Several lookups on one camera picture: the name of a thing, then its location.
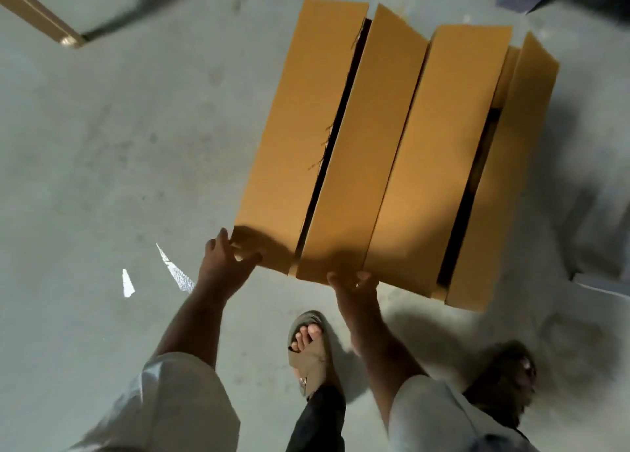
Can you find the person's dark shoe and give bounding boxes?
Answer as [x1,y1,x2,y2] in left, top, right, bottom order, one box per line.
[463,341,541,430]

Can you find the beige plastic chair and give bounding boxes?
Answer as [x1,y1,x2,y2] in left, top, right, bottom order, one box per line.
[0,0,87,50]

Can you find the person's right hand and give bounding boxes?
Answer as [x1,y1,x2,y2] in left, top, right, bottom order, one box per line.
[327,269,383,334]

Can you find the person's right forearm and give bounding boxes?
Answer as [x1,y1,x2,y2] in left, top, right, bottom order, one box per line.
[349,319,429,430]

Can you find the person's dark trousers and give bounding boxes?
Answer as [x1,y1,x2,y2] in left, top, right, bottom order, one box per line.
[285,382,348,452]

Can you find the assembled boxes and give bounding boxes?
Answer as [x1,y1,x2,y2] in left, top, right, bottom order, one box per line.
[362,23,562,313]

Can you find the person's light grey shirt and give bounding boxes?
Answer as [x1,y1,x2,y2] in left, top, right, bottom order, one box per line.
[69,351,543,452]

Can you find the person's left forearm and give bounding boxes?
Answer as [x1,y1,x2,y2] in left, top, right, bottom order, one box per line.
[152,284,230,371]

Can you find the person's left foot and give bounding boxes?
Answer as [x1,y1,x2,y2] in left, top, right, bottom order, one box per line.
[287,311,338,401]

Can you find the person's left hand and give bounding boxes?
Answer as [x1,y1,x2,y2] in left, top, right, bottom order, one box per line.
[197,227,265,303]

